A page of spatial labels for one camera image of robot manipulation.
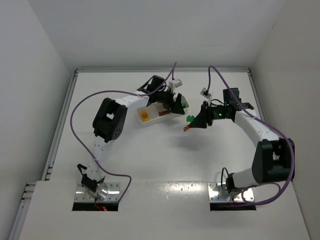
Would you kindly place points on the metal base plate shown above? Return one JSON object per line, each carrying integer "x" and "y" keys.
{"x": 218, "y": 195}
{"x": 107, "y": 193}

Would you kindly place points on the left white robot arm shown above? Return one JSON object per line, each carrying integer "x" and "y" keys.
{"x": 109, "y": 120}

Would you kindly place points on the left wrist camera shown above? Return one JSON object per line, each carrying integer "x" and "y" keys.
{"x": 173, "y": 84}

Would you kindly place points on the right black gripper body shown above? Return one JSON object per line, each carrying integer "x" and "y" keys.
{"x": 207, "y": 115}

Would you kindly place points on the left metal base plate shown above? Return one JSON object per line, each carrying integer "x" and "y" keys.
{"x": 107, "y": 193}

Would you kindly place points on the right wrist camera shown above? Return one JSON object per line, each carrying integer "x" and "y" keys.
{"x": 206, "y": 94}

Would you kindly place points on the brown lego plate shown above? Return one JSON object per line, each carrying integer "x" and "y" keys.
{"x": 163, "y": 113}
{"x": 186, "y": 128}

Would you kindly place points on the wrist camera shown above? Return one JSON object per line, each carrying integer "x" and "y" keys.
{"x": 173, "y": 84}
{"x": 206, "y": 94}

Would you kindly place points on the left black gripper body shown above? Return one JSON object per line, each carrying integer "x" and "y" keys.
{"x": 171, "y": 100}

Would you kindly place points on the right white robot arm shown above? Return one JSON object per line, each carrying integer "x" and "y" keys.
{"x": 272, "y": 159}

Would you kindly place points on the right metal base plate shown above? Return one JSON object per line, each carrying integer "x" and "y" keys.
{"x": 218, "y": 195}

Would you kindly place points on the yellow curved lego brick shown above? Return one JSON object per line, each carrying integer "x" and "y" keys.
{"x": 145, "y": 117}

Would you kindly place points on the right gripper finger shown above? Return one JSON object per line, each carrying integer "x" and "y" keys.
{"x": 200, "y": 121}
{"x": 204, "y": 108}

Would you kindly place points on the white three-compartment tray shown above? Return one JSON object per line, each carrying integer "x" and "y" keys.
{"x": 153, "y": 109}

